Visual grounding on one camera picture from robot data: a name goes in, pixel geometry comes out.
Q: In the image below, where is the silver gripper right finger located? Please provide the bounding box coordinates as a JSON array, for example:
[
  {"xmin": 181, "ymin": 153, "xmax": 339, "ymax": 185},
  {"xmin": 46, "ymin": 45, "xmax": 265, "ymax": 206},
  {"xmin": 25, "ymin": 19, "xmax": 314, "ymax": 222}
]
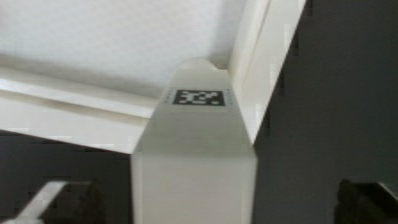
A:
[{"xmin": 336, "ymin": 179, "xmax": 398, "ymax": 224}]

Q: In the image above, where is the white desk leg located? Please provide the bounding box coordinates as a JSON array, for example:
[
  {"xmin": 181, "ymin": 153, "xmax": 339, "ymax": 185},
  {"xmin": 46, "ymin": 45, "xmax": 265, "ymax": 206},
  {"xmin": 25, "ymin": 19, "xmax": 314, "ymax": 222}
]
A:
[{"xmin": 131, "ymin": 59, "xmax": 258, "ymax": 224}]

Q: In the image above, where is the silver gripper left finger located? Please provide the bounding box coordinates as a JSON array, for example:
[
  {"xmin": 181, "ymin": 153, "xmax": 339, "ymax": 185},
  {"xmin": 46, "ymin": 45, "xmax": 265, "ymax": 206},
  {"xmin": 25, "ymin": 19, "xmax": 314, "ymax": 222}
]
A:
[{"xmin": 11, "ymin": 181, "xmax": 96, "ymax": 224}]

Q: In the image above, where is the white desk top tray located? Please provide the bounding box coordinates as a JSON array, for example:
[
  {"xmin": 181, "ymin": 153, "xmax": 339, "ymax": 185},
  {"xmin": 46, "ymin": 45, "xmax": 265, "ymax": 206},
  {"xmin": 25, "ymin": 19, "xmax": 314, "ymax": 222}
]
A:
[{"xmin": 0, "ymin": 0, "xmax": 309, "ymax": 153}]

